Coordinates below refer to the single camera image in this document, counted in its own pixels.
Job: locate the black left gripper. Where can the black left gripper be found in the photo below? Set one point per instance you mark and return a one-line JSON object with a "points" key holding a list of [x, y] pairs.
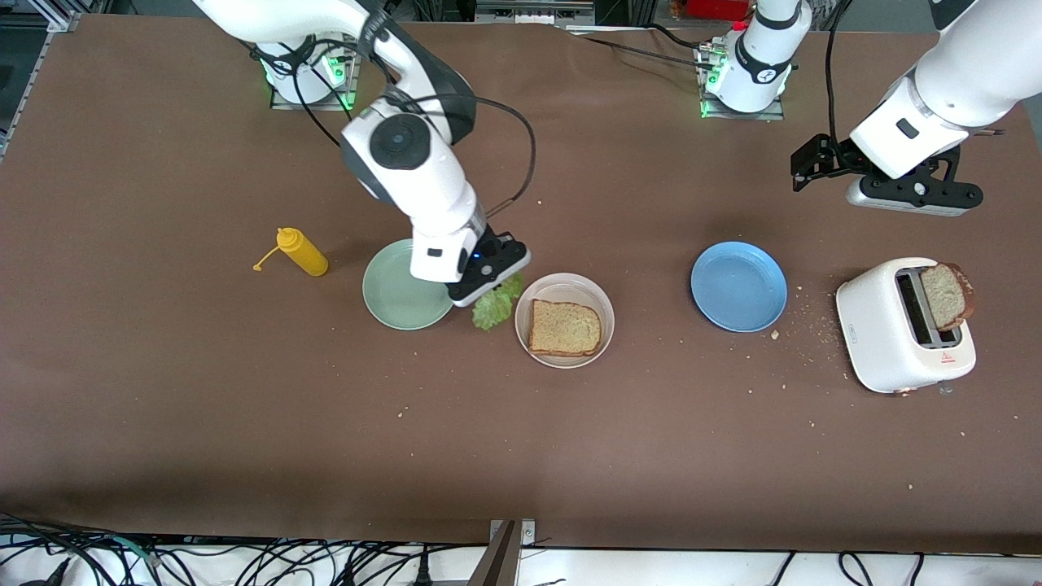
{"points": [[838, 155]]}

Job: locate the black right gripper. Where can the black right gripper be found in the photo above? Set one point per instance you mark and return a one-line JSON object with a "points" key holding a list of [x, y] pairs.
{"points": [[497, 287]]}

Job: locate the green lettuce leaf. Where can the green lettuce leaf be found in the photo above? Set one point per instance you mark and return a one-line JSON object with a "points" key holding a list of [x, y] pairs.
{"points": [[492, 313]]}

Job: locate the brown bread slice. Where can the brown bread slice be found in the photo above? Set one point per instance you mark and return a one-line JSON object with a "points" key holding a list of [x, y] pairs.
{"points": [[944, 295], [566, 327]]}

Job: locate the yellow mustard squeeze bottle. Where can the yellow mustard squeeze bottle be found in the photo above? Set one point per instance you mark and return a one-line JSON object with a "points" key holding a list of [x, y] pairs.
{"points": [[303, 254]]}

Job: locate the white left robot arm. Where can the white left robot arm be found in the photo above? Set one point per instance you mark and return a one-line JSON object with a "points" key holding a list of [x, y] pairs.
{"points": [[944, 89]]}

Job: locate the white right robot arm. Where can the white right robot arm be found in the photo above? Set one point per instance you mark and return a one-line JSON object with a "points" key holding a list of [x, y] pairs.
{"points": [[407, 163]]}

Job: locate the beige plate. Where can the beige plate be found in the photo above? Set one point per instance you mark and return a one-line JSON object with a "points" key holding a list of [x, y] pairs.
{"points": [[570, 286]]}

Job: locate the light green plate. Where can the light green plate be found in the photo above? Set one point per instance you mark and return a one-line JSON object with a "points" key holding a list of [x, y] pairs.
{"points": [[391, 293]]}

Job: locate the blue plate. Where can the blue plate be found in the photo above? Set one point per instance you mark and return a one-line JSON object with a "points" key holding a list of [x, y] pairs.
{"points": [[738, 286]]}

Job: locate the red box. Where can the red box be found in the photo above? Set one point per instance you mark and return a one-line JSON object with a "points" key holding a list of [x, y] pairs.
{"points": [[716, 8]]}

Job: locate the white toaster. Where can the white toaster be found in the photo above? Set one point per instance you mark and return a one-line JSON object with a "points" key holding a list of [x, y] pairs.
{"points": [[879, 342]]}

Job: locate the grey metal beam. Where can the grey metal beam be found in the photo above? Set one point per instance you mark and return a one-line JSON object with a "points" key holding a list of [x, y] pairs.
{"points": [[496, 561]]}

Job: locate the black power plug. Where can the black power plug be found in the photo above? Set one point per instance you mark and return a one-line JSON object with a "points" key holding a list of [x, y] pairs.
{"points": [[422, 574]]}

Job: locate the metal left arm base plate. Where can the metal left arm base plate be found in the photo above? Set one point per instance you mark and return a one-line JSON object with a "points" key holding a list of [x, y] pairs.
{"points": [[707, 106]]}

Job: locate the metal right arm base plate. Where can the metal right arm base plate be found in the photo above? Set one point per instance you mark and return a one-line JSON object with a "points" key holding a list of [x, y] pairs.
{"points": [[352, 85]]}

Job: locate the metal frame rail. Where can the metal frame rail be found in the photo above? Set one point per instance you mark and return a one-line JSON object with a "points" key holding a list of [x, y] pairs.
{"points": [[533, 10]]}

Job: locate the small metal table bracket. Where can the small metal table bracket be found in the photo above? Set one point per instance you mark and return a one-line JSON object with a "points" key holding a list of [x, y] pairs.
{"points": [[527, 533]]}

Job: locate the aluminium frame profile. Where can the aluminium frame profile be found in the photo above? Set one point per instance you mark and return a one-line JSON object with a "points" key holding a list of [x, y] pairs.
{"points": [[57, 12]]}

